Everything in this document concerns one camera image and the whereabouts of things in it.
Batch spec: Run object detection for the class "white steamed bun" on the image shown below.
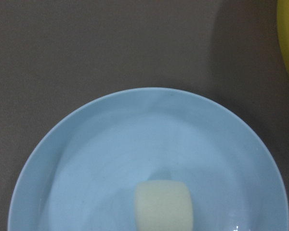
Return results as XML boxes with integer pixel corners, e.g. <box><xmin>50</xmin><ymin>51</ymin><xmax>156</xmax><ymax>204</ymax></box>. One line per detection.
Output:
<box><xmin>134</xmin><ymin>180</ymin><xmax>194</xmax><ymax>231</ymax></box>

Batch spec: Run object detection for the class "light blue plate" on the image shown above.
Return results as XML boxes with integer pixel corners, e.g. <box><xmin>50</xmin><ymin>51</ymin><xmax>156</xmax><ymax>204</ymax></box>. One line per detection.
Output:
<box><xmin>8</xmin><ymin>88</ymin><xmax>289</xmax><ymax>231</ymax></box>

